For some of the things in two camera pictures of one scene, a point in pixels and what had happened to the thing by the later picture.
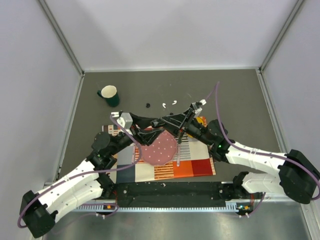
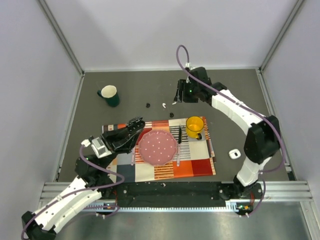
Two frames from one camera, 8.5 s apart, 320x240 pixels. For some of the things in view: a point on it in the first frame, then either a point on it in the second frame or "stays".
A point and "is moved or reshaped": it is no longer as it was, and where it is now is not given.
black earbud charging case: [154, 123] is moved or reshaped
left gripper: [143, 138] -> [125, 144]
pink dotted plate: [161, 151] stays
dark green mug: [109, 92] stays
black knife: [180, 139] stays
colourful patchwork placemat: [194, 158] stays
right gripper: [179, 123] -> [183, 85]
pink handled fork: [133, 145] stays
